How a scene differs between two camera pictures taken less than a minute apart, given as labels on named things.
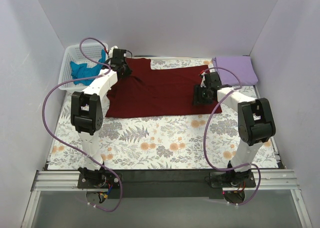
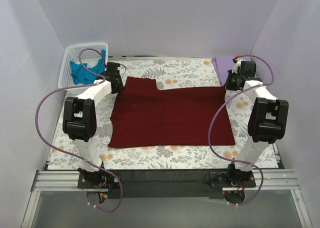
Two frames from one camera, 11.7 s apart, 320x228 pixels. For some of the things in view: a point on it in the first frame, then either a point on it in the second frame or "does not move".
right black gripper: (197, 95) to (231, 83)
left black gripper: (125, 70) to (119, 83)
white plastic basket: (85, 53) does not move
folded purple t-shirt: (241, 66) does not move
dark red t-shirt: (153, 90) to (146, 116)
